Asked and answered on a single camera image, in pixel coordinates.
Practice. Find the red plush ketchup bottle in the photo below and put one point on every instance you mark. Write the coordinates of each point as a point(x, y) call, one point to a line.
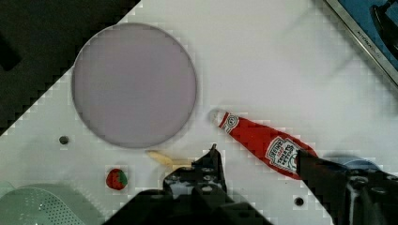
point(275, 148)

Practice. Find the green perforated colander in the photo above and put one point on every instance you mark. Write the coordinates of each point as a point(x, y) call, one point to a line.
point(46, 204)

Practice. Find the blue bowl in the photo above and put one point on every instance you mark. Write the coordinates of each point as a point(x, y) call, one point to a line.
point(346, 162)

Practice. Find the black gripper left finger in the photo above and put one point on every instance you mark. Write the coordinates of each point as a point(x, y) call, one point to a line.
point(205, 171)

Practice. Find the round grey plate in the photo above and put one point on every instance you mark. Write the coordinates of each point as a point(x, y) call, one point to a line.
point(134, 85)

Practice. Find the plush peeled banana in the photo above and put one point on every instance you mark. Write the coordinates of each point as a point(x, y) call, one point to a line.
point(167, 161)

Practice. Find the small red strawberry toy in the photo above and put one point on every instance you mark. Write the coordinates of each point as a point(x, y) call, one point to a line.
point(116, 179)

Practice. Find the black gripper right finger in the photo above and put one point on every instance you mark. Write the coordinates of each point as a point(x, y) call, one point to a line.
point(351, 196)

